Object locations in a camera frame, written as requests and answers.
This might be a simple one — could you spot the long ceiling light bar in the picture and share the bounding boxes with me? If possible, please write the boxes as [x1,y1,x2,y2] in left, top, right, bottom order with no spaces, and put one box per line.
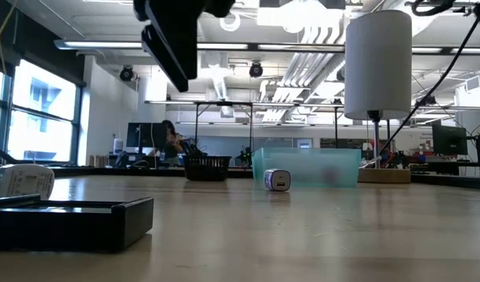
[53,38,346,54]

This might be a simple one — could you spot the purple white usb charger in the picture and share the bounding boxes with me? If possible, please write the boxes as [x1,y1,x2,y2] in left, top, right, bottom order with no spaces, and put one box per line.
[263,168,292,193]

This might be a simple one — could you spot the black mesh basket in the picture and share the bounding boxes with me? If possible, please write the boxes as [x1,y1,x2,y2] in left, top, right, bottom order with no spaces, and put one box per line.
[182,155,233,183]

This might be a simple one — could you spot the white cable coil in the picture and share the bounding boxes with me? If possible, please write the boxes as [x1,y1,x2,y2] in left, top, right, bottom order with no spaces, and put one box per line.
[218,11,242,32]

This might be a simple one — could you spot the teal translucent plastic bin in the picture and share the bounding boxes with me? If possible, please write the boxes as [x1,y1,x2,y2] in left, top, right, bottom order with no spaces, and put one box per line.
[251,147,363,189]

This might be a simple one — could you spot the large glass window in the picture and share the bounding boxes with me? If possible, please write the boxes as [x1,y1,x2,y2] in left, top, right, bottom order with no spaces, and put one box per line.
[0,58,82,165]

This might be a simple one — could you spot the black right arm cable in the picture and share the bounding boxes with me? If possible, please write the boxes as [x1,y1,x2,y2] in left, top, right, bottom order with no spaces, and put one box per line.
[378,0,480,156]

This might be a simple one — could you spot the black computer monitor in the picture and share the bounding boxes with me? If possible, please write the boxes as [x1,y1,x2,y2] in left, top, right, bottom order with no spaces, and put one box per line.
[431,124,468,156]
[125,121,168,149]

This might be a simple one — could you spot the white ceiling ducts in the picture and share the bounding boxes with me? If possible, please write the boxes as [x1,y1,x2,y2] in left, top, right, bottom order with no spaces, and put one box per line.
[258,23,346,122]

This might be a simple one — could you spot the person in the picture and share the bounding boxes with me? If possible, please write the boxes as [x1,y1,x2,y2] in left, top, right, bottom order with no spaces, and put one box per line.
[161,119,186,168]

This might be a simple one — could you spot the black background workstation frame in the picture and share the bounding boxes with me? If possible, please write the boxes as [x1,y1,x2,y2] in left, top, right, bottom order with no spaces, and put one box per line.
[194,100,341,169]

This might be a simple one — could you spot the black digital clock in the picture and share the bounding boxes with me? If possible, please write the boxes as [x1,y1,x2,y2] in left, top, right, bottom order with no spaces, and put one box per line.
[0,194,154,252]

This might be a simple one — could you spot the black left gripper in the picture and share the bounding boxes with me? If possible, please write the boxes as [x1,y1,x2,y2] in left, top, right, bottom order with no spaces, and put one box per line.
[132,0,236,93]

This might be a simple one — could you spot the green white usb charger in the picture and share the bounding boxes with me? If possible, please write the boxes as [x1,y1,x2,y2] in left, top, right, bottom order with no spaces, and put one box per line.
[0,163,56,201]

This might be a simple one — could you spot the white table lamp wooden base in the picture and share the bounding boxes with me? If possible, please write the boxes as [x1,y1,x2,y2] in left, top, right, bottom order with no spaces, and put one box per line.
[343,9,413,185]

